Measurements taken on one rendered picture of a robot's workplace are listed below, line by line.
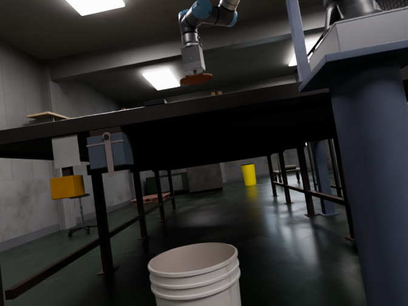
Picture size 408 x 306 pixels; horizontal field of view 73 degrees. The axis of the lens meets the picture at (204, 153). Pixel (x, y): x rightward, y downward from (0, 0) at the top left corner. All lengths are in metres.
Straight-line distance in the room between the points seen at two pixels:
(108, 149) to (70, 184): 0.19
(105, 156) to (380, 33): 0.90
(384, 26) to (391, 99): 0.17
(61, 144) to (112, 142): 0.21
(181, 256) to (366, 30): 0.92
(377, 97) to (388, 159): 0.15
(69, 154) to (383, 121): 1.02
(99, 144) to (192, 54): 0.56
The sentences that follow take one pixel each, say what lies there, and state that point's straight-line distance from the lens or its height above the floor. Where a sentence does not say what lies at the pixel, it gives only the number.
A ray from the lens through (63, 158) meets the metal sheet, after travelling 1.17.
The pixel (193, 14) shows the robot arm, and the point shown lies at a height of 1.29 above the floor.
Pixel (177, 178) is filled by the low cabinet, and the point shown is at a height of 0.50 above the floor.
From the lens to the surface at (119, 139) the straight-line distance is 1.06.
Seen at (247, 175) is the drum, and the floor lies 0.30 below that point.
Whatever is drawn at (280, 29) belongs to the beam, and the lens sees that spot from 5.10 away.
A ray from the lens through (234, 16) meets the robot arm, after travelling 1.37.
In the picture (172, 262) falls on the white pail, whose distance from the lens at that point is 1.11.
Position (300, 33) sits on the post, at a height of 1.95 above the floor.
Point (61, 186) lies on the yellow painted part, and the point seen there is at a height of 0.66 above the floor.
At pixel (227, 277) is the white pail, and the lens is 0.90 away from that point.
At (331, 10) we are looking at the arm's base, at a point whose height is 1.02.
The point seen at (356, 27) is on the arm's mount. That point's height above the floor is 0.93.
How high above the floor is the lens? 0.65
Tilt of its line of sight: 4 degrees up
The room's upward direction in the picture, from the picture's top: 8 degrees counter-clockwise
